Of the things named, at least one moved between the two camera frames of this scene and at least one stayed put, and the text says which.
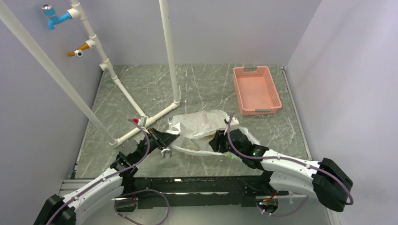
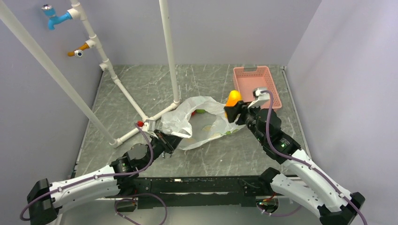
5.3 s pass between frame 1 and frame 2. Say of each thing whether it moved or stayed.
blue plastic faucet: stayed
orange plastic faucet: stayed
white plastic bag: moved
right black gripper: moved
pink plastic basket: stayed
